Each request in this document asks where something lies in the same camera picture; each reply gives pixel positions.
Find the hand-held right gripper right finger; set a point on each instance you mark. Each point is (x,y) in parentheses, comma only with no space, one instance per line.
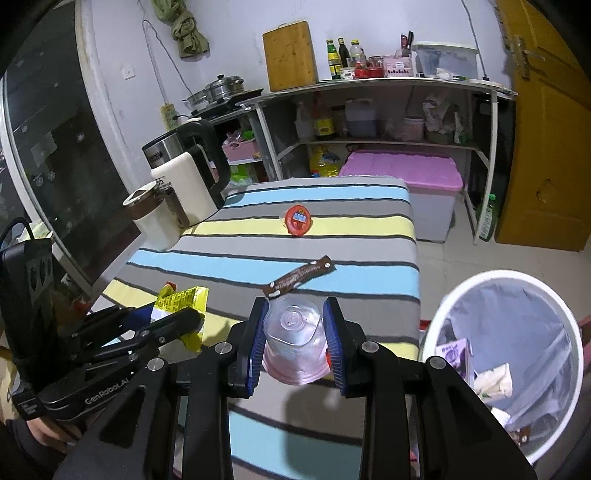
(333,344)

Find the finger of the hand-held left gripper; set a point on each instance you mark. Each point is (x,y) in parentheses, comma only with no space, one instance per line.
(106,325)
(171,325)

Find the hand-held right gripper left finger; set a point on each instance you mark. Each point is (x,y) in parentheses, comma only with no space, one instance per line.
(258,344)

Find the yellow snack wrapper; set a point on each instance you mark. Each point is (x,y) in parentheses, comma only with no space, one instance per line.
(182,300)

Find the clear plastic cup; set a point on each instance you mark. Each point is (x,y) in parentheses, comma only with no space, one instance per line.
(293,337)

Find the purple printed drink carton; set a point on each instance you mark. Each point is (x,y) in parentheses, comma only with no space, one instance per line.
(455,360)

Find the paper wrapper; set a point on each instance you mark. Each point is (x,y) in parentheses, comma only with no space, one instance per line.
(494,381)

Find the white round trash bin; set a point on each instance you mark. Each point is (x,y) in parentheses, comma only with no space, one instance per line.
(549,300)

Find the person's left forearm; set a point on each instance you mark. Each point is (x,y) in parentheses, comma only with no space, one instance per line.
(32,457)

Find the person's left hand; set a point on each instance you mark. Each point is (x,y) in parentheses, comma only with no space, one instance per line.
(55,431)

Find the striped tablecloth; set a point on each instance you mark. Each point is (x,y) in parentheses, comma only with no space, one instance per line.
(351,258)

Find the white cup with brown lid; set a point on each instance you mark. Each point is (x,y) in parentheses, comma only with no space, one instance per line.
(154,221)

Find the red lidded jelly cup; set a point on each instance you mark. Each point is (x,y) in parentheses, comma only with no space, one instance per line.
(298,220)

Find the white and black electric kettle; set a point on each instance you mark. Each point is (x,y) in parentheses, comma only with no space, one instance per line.
(187,184)

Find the dark glass cabinet door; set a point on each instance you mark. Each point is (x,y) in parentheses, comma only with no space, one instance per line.
(60,138)

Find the green packet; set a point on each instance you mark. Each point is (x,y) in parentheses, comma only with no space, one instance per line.
(240,174)

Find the yellow cooking oil bottle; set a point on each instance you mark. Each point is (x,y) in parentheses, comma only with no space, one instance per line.
(327,164)

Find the storage box with pink lid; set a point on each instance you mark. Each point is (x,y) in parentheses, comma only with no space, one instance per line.
(401,168)

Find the pink basket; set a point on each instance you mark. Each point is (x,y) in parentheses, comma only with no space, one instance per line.
(240,150)

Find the green plastic bottle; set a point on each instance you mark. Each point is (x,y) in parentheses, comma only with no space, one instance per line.
(488,221)

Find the yellow power strip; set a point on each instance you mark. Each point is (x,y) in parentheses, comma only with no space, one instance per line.
(169,117)

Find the small white rack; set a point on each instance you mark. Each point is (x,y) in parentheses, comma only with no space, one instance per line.
(217,121)

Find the soy sauce bottle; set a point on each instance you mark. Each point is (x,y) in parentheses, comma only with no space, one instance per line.
(324,124)

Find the white spray bottle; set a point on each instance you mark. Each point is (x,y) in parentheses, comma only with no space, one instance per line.
(305,124)

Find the white plastic jug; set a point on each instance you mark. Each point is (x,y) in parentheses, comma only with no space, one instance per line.
(361,120)

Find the small steel pot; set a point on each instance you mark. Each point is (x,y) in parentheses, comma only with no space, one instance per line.
(195,100)

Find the black induction cooker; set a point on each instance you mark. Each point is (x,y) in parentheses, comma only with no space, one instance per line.
(235,99)

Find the large steel steamer pot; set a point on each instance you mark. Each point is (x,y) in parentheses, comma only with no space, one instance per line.
(225,87)

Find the crumpled plastic bags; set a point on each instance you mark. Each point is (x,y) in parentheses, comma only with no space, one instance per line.
(445,115)

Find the white metal shelf unit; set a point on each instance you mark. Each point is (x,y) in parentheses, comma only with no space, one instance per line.
(369,83)

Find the red jar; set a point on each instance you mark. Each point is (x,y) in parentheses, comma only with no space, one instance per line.
(369,68)

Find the green bottle with yellow label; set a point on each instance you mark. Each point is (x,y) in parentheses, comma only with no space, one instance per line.
(333,62)

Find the yellow wooden door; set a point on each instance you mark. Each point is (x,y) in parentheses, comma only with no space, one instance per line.
(545,152)

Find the wooden cutting board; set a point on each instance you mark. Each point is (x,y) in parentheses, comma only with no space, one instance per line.
(290,57)

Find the dark sauce bottle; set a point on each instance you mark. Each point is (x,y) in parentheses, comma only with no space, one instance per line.
(344,53)

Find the clear bottle with yellow cap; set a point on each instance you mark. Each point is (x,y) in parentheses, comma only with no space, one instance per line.
(357,53)

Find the green hanging cloth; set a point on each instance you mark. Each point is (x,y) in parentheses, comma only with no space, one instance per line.
(182,27)

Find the clear plastic storage box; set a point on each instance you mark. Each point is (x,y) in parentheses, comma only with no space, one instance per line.
(445,60)

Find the knives in holder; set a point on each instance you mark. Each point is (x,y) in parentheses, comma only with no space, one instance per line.
(406,44)

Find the white wall socket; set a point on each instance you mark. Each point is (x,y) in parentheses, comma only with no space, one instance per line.
(128,72)

